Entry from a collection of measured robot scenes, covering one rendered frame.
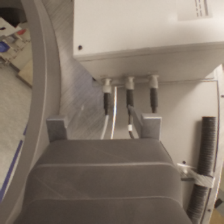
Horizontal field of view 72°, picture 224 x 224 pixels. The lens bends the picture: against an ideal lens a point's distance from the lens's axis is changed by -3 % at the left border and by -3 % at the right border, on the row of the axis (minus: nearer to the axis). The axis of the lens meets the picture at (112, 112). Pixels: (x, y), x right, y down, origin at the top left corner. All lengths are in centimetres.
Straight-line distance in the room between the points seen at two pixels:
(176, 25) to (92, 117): 19
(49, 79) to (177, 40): 21
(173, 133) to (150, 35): 16
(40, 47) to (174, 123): 26
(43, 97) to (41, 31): 12
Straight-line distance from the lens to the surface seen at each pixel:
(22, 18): 105
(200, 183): 27
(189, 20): 20
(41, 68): 30
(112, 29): 19
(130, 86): 25
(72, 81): 32
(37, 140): 28
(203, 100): 30
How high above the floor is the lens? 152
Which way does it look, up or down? 3 degrees down
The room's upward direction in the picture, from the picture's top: 45 degrees clockwise
